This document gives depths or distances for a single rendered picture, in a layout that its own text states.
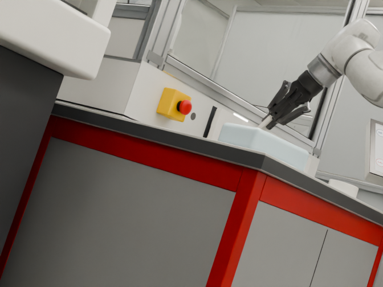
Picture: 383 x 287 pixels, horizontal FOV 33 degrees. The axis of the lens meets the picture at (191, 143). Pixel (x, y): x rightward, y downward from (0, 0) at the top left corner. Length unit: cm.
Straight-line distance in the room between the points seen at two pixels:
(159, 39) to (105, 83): 18
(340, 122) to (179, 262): 280
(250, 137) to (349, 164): 263
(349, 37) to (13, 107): 99
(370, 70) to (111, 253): 87
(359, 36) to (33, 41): 100
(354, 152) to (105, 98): 225
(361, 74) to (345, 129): 205
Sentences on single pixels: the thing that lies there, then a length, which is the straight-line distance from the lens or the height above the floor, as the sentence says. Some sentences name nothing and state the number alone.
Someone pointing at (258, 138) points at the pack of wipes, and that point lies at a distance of 112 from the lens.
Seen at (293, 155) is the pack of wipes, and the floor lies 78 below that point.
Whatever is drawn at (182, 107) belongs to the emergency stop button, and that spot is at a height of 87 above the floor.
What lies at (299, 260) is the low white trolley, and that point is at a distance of 126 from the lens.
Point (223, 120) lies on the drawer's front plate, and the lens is 188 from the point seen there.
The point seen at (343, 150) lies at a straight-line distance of 377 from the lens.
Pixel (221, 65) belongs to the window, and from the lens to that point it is 192.
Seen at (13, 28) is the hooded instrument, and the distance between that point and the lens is 111.
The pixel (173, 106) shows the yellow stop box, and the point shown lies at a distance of 169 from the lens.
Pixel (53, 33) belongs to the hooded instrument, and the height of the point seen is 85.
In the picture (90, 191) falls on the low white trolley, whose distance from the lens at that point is 130.
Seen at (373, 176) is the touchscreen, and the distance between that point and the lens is 254.
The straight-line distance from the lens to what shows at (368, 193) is 363.
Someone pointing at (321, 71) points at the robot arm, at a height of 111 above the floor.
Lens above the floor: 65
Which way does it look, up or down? 5 degrees up
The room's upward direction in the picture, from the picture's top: 18 degrees clockwise
